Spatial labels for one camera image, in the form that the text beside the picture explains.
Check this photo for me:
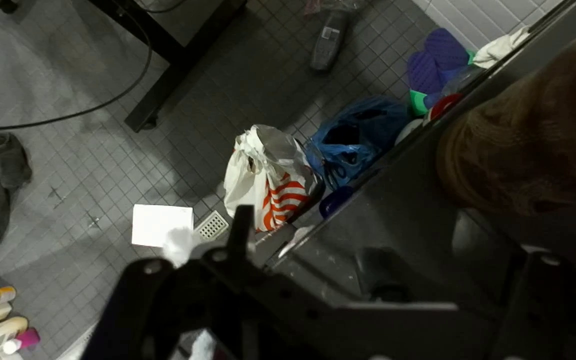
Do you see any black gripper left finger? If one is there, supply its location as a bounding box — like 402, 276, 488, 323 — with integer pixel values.
80, 258, 193, 360

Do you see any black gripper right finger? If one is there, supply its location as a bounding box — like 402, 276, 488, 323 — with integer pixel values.
451, 208, 576, 360

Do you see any white floor drain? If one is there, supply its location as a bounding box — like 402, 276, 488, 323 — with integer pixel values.
192, 208, 231, 244

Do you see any green container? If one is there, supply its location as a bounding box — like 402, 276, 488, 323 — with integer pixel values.
405, 88, 432, 119

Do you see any black table frame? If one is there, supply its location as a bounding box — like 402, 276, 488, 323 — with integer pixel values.
86, 0, 250, 135

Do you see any white orange plastic bag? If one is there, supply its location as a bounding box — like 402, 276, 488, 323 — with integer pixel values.
221, 124, 319, 235

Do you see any blue plastic bag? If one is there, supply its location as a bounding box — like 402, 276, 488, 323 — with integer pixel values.
303, 98, 414, 192

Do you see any white paper sheet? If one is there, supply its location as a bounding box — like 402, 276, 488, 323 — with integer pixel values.
130, 202, 195, 250

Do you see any blue cap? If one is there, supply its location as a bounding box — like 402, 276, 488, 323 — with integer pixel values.
316, 184, 355, 221

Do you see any grey shoe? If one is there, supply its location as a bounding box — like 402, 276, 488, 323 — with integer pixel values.
307, 6, 351, 75

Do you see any purple cloth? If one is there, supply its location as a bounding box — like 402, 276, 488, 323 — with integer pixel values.
405, 26, 471, 97

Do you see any red container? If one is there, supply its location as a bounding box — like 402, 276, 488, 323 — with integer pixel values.
427, 91, 465, 122

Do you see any black floor cable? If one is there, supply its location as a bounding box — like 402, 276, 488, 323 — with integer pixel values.
0, 13, 155, 135

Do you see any white cloth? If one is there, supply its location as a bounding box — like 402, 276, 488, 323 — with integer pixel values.
469, 24, 533, 71

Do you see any pink capped bottle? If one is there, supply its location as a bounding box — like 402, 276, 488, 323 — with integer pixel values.
0, 327, 41, 358

